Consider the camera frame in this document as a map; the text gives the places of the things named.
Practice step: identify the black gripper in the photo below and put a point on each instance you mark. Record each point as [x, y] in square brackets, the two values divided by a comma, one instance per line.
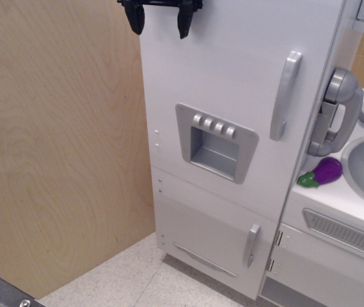
[136, 16]

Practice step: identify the white fridge door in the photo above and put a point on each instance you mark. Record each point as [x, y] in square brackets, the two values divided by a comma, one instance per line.
[230, 66]

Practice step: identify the white toy fridge cabinet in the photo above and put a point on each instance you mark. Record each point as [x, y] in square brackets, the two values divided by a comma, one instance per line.
[341, 56]

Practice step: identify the grey ice dispenser box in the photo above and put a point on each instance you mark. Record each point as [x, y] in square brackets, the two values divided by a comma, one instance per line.
[214, 144]

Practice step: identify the grey toy telephone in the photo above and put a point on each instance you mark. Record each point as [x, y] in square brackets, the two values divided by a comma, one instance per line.
[338, 114]

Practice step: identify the purple toy eggplant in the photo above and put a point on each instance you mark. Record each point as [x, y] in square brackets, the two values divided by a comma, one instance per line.
[328, 170]

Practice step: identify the white lower freezer door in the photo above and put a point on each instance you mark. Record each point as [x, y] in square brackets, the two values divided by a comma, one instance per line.
[209, 233]

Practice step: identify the white oven cabinet door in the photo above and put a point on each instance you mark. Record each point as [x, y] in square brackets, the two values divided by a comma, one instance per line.
[308, 271]

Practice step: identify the grey vent grille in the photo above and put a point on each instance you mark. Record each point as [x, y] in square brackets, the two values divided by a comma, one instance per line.
[332, 228]

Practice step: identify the grey upper door handle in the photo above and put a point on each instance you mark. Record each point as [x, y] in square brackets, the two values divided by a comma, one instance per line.
[282, 100]

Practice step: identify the grey door handle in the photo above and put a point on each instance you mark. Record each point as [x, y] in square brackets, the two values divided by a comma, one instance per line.
[247, 257]
[282, 100]

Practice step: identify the grey lower door handle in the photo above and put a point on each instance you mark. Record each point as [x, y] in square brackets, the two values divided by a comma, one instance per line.
[247, 257]

